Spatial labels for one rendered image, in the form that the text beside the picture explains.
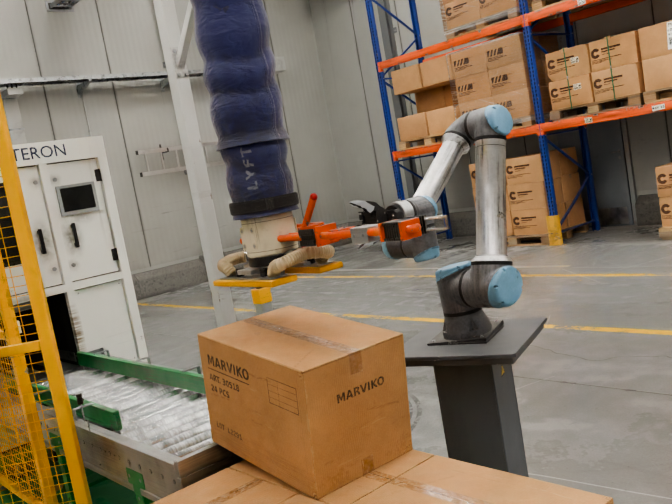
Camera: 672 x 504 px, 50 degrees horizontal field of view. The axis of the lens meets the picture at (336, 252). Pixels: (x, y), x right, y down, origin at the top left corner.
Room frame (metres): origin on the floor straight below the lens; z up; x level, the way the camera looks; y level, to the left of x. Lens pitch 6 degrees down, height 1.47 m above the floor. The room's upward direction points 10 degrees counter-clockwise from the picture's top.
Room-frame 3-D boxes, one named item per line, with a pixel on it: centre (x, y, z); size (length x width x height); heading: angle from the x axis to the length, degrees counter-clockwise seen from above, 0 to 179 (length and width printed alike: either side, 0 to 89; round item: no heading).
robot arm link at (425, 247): (2.48, -0.30, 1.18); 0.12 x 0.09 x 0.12; 35
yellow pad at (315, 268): (2.44, 0.13, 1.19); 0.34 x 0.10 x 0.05; 40
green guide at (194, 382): (3.93, 1.16, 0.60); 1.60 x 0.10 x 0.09; 40
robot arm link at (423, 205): (2.47, -0.30, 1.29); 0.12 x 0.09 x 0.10; 130
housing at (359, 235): (2.02, -0.09, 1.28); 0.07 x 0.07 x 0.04; 40
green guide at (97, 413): (3.59, 1.57, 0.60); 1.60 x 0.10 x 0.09; 40
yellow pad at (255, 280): (2.32, 0.28, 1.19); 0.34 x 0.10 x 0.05; 40
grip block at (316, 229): (2.18, 0.04, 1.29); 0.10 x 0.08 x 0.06; 130
